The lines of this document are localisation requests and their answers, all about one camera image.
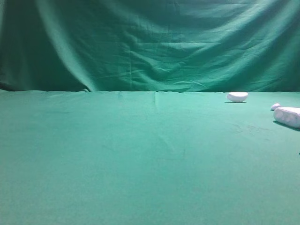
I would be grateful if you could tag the green backdrop curtain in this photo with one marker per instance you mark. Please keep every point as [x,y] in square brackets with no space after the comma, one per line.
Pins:
[150,45]

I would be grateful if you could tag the green tablecloth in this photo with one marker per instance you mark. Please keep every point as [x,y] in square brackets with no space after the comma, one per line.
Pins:
[147,158]

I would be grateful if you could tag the small white earbud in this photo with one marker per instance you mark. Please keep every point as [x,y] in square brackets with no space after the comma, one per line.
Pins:
[275,106]

